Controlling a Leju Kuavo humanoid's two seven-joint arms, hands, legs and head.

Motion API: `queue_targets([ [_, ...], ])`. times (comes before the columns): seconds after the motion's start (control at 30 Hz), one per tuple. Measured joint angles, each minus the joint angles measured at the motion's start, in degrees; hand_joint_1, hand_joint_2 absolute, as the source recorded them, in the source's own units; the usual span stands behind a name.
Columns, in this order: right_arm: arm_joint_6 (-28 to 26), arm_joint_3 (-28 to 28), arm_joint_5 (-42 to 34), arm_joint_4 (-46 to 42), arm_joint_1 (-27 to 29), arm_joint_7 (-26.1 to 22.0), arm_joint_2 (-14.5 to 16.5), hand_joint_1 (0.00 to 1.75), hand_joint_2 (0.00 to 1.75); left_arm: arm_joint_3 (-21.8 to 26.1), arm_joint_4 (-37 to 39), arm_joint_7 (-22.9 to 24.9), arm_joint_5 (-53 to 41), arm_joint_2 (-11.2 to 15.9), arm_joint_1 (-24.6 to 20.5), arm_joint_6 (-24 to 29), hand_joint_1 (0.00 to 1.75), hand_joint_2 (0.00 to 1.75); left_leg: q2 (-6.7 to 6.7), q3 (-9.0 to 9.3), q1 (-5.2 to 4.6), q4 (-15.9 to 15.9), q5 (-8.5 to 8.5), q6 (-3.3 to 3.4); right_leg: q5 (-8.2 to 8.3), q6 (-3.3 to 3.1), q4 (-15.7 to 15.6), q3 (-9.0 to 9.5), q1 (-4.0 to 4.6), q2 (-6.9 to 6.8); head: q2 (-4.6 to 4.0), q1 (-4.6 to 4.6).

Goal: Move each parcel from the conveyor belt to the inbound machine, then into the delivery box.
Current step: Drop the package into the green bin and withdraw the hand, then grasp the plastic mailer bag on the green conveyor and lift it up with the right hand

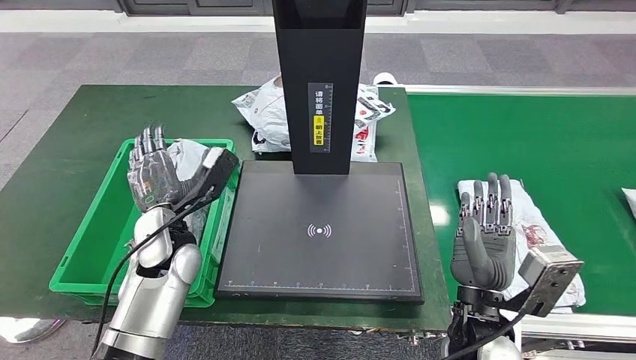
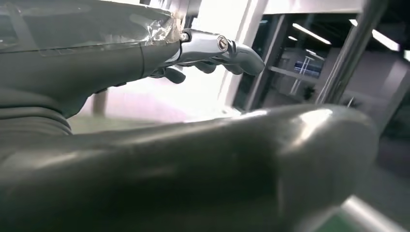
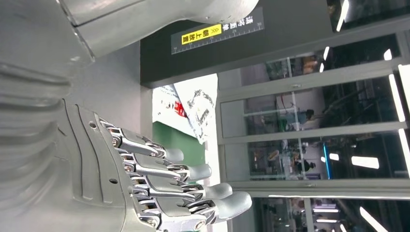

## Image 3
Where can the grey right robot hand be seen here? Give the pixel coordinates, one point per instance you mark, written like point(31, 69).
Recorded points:
point(105, 166)

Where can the black inbound scanner machine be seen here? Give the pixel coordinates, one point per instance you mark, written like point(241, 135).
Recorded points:
point(256, 54)

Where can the grey framed glass doors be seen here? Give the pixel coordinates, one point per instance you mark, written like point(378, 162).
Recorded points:
point(314, 128)

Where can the white printed plastic bag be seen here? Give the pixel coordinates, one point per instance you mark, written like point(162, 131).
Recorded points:
point(192, 102)

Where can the black yellow ruler label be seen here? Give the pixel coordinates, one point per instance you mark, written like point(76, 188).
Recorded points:
point(205, 33)

